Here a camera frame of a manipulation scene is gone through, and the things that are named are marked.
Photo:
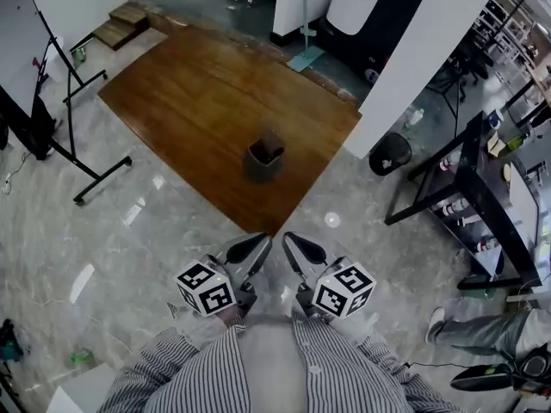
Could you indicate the black and white machine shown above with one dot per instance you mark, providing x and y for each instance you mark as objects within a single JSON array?
[{"x": 370, "y": 28}]

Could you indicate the white cabinet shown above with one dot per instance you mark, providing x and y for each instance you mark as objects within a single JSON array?
[{"x": 297, "y": 2}]

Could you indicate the white board sheet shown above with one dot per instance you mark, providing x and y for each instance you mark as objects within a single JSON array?
[{"x": 523, "y": 205}]

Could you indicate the green bottle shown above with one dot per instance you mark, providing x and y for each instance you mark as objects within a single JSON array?
[
  {"x": 82, "y": 356},
  {"x": 78, "y": 56}
]

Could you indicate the blue and white cup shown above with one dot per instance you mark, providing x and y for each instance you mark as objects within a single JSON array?
[{"x": 496, "y": 119}]

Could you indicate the clear plastic bottle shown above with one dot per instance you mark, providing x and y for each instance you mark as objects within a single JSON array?
[{"x": 415, "y": 118}]

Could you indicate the black tripod stand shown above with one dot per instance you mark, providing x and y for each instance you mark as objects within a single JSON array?
[{"x": 523, "y": 2}]

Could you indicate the wooden steps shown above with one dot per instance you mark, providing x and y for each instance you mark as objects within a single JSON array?
[{"x": 122, "y": 24}]

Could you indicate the grey pen holder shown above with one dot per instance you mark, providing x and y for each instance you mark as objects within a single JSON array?
[{"x": 263, "y": 168}]

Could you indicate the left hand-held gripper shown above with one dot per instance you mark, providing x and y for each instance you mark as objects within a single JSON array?
[{"x": 202, "y": 288}]

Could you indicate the person's striped shirt torso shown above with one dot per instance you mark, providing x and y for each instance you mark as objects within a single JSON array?
[{"x": 271, "y": 372}]

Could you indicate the person's left forearm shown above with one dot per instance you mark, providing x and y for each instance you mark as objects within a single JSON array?
[{"x": 189, "y": 347}]

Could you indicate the black device with green label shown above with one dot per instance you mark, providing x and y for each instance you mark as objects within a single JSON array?
[{"x": 486, "y": 377}]

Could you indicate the small cardboard box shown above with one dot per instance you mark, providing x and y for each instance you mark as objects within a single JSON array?
[{"x": 497, "y": 144}]

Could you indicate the black metal table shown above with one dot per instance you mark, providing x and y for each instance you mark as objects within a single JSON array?
[{"x": 475, "y": 179}]

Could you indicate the whiteboard on black wheeled stand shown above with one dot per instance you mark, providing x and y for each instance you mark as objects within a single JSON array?
[{"x": 26, "y": 37}]

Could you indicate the white box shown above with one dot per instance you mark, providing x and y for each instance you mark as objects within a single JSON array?
[{"x": 82, "y": 392}]

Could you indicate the teal flat mop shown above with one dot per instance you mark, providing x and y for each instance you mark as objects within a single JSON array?
[{"x": 306, "y": 56}]

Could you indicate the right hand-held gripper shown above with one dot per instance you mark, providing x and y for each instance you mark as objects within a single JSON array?
[{"x": 342, "y": 291}]

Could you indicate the black and teal tool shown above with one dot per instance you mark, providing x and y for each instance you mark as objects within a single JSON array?
[{"x": 9, "y": 342}]

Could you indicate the person's right forearm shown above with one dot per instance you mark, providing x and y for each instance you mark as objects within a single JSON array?
[{"x": 366, "y": 355}]

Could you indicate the black trash bin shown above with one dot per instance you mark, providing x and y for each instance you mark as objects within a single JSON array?
[{"x": 389, "y": 153}]

